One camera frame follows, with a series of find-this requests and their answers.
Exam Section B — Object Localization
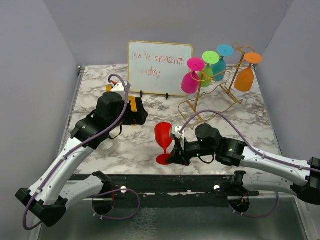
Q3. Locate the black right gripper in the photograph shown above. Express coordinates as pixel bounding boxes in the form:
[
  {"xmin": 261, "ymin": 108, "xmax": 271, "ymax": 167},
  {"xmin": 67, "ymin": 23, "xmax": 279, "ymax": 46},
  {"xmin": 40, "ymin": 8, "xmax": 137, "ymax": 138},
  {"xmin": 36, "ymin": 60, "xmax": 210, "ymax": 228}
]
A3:
[{"xmin": 165, "ymin": 137, "xmax": 216, "ymax": 166}]

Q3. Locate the yellow wine glass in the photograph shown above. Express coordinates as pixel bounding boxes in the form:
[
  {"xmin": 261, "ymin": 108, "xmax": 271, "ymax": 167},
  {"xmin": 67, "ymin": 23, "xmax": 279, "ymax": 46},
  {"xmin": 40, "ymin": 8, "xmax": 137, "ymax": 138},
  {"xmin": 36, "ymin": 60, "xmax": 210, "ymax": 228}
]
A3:
[
  {"xmin": 105, "ymin": 83, "xmax": 115, "ymax": 92},
  {"xmin": 128, "ymin": 95, "xmax": 138, "ymax": 127}
]

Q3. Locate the red wine glass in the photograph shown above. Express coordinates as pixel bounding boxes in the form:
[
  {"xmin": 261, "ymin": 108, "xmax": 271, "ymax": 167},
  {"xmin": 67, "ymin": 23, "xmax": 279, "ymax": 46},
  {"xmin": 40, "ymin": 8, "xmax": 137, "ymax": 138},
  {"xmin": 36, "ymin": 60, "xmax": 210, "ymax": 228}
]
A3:
[{"xmin": 154, "ymin": 122, "xmax": 173, "ymax": 165}]

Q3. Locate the pink wine glass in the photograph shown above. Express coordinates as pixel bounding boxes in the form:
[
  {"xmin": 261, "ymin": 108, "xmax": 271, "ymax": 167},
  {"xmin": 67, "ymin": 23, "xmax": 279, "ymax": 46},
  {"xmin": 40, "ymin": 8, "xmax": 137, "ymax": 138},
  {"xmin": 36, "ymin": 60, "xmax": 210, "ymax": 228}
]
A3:
[{"xmin": 181, "ymin": 57, "xmax": 205, "ymax": 94}]

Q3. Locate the gold wire glass rack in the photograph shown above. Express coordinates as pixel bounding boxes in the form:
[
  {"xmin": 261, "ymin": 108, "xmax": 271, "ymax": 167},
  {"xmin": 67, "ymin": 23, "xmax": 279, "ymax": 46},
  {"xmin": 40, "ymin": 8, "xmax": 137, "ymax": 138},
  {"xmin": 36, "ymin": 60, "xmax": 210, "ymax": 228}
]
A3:
[{"xmin": 177, "ymin": 42, "xmax": 258, "ymax": 121}]

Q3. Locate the orange wine glass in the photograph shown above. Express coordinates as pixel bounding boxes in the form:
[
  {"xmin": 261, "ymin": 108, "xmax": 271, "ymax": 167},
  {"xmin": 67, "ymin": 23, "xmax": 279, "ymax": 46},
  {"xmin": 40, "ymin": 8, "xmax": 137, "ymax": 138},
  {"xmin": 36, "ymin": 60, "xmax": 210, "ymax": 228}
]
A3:
[{"xmin": 233, "ymin": 52, "xmax": 263, "ymax": 92}]

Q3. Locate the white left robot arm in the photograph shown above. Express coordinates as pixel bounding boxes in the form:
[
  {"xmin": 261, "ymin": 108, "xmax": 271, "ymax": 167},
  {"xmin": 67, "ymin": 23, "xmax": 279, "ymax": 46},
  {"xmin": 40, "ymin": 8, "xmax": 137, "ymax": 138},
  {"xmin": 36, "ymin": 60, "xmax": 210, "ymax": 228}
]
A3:
[{"xmin": 15, "ymin": 92, "xmax": 148, "ymax": 227}]

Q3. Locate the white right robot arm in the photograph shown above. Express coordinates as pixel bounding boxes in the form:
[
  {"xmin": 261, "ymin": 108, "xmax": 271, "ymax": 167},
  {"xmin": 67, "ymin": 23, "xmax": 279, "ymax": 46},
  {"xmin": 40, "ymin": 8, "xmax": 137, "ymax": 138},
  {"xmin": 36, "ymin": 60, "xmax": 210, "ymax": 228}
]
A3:
[{"xmin": 166, "ymin": 123, "xmax": 320, "ymax": 205}]

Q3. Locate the green wine glass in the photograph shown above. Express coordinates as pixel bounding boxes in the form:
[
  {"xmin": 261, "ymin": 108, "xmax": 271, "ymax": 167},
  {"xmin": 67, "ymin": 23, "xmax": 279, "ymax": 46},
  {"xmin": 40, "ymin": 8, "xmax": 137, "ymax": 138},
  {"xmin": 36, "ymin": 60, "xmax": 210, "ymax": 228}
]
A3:
[{"xmin": 198, "ymin": 50, "xmax": 220, "ymax": 88}]

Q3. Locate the teal wine glass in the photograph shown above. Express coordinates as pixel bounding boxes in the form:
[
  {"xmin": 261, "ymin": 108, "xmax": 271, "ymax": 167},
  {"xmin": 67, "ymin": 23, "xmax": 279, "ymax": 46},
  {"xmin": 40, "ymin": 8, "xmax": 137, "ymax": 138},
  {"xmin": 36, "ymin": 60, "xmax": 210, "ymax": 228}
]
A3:
[{"xmin": 211, "ymin": 44, "xmax": 234, "ymax": 82}]

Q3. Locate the clear tape roll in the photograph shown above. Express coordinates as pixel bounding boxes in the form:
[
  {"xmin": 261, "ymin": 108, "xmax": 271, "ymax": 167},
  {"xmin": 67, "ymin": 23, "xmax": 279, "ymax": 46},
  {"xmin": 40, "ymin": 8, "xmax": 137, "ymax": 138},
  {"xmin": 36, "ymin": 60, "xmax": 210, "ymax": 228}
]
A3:
[{"xmin": 101, "ymin": 140, "xmax": 114, "ymax": 151}]

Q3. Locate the yellow framed whiteboard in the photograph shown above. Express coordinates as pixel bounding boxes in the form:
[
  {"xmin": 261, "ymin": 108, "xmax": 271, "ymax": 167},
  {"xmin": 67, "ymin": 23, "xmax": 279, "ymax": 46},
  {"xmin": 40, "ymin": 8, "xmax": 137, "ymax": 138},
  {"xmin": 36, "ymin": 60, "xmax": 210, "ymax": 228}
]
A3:
[{"xmin": 127, "ymin": 41, "xmax": 193, "ymax": 97}]

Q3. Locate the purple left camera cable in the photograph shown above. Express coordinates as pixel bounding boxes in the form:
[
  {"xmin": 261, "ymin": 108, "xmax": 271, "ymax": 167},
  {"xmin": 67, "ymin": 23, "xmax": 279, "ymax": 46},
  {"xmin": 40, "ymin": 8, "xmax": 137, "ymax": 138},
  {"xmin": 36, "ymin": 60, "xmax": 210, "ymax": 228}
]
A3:
[{"xmin": 22, "ymin": 74, "xmax": 132, "ymax": 231}]

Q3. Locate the purple camera cable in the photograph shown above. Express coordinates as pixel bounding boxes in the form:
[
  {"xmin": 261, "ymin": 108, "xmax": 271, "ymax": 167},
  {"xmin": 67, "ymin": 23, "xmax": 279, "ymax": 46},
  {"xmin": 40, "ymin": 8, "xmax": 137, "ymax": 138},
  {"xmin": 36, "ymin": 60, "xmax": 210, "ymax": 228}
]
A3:
[
  {"xmin": 22, "ymin": 74, "xmax": 132, "ymax": 231},
  {"xmin": 178, "ymin": 109, "xmax": 320, "ymax": 173}
]

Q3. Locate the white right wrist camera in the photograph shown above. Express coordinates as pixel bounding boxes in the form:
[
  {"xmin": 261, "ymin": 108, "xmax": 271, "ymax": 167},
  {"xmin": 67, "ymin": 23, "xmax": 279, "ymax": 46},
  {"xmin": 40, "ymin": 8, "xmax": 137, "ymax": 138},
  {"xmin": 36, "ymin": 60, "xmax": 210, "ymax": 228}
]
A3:
[{"xmin": 170, "ymin": 125, "xmax": 185, "ymax": 151}]

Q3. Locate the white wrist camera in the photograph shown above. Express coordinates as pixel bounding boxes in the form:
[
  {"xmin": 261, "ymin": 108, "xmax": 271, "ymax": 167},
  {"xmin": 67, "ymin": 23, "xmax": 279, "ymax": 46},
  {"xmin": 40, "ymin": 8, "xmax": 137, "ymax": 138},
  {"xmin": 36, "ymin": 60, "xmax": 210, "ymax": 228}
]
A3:
[
  {"xmin": 170, "ymin": 125, "xmax": 185, "ymax": 151},
  {"xmin": 111, "ymin": 81, "xmax": 131, "ymax": 99}
]

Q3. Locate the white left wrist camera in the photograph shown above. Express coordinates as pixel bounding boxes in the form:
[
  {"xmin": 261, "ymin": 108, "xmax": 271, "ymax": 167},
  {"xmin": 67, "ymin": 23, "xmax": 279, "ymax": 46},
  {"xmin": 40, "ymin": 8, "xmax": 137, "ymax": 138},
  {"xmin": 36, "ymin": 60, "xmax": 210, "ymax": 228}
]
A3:
[{"xmin": 111, "ymin": 81, "xmax": 131, "ymax": 99}]

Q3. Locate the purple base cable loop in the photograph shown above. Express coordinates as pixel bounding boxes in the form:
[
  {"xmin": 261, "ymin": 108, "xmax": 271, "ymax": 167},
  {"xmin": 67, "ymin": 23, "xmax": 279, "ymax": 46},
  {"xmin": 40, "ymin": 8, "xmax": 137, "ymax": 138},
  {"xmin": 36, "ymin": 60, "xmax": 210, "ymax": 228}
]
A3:
[{"xmin": 91, "ymin": 187, "xmax": 141, "ymax": 221}]

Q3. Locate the black front mounting rail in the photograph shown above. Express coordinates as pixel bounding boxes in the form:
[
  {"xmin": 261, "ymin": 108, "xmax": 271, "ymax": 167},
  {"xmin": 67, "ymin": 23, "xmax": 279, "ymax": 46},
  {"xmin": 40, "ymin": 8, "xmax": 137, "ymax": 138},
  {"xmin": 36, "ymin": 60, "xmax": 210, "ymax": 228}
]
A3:
[{"xmin": 82, "ymin": 172, "xmax": 260, "ymax": 208}]

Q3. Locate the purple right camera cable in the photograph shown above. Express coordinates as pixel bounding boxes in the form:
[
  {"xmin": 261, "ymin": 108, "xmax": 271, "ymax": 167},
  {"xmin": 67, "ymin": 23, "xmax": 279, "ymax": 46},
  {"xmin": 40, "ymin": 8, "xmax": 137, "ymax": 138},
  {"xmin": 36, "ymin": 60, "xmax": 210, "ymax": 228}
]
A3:
[{"xmin": 178, "ymin": 109, "xmax": 320, "ymax": 173}]

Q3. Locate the aluminium left side rail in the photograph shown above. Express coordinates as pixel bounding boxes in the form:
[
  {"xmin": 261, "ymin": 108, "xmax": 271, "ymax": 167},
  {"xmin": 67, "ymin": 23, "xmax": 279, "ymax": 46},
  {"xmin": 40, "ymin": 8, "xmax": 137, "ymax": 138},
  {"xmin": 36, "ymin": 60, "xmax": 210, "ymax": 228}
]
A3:
[{"xmin": 55, "ymin": 65, "xmax": 86, "ymax": 159}]

